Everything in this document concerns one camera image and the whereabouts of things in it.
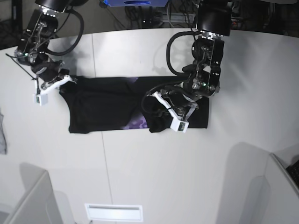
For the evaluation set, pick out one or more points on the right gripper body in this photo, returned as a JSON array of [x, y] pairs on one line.
[[51, 75]]

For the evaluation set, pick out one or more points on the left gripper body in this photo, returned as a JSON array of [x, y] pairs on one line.
[[179, 103]]

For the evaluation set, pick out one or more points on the black T-shirt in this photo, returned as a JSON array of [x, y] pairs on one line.
[[111, 103]]

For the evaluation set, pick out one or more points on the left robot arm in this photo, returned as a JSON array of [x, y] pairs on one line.
[[202, 76]]

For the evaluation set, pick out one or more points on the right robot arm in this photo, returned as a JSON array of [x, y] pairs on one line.
[[33, 47]]

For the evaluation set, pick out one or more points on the grey cloth at table edge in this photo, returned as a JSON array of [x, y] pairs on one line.
[[3, 143]]

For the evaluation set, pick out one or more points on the white power strip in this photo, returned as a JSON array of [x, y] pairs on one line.
[[174, 18]]

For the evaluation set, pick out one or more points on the blue box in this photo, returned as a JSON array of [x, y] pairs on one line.
[[143, 3]]

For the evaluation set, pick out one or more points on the black keyboard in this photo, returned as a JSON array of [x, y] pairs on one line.
[[293, 171]]

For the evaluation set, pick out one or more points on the white partition panel right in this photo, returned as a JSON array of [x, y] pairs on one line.
[[272, 198]]

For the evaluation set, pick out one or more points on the white partition panel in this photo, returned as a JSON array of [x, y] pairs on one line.
[[272, 198], [39, 203]]

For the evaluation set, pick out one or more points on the white partition panel left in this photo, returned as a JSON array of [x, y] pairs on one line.
[[39, 203]]

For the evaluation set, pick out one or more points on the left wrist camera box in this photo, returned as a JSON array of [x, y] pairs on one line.
[[179, 126]]

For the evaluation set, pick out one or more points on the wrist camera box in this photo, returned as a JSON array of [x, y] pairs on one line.
[[179, 126], [41, 99]]

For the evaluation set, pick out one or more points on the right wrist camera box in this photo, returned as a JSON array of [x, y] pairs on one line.
[[41, 99]]

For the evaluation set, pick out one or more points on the white table cable slot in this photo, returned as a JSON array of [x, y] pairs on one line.
[[114, 213]]

